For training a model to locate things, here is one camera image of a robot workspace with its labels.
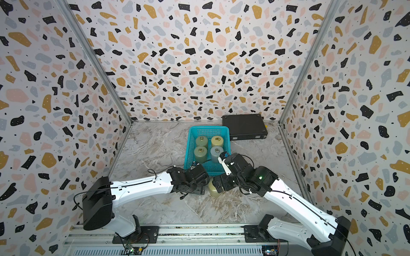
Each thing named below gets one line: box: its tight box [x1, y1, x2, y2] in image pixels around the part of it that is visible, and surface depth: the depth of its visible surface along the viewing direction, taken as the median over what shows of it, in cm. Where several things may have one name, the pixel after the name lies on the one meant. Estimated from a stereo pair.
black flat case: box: [222, 113, 268, 141], surface depth 120 cm
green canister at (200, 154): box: [193, 145, 208, 164], surface depth 97 cm
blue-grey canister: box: [210, 145, 224, 164], surface depth 97 cm
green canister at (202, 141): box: [195, 136, 209, 148], surface depth 102 cm
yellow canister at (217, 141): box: [211, 135, 224, 148], surface depth 102 cm
